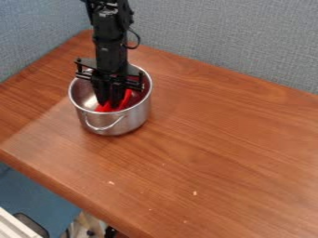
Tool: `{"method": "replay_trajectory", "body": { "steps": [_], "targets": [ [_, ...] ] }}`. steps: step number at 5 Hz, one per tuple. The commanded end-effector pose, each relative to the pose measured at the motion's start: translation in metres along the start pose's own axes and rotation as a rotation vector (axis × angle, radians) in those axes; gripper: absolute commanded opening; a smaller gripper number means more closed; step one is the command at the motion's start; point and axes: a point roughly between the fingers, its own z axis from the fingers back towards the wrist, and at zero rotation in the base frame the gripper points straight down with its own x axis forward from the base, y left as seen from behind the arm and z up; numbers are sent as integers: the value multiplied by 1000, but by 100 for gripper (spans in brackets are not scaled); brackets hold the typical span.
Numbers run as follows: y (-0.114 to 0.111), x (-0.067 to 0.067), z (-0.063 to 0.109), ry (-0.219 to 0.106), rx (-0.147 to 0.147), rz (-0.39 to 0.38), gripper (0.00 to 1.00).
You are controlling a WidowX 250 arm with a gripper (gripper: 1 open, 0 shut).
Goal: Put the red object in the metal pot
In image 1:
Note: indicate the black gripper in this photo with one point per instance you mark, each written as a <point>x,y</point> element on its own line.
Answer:
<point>109,71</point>

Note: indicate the red plastic block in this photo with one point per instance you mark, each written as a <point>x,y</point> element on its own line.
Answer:
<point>109,108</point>

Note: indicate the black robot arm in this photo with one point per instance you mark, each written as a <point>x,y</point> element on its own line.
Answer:
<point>112,19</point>

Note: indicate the metal pot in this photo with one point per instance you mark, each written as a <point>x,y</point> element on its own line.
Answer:
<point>112,123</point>

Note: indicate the black chair frame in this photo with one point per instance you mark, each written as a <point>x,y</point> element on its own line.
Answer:
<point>33,224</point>

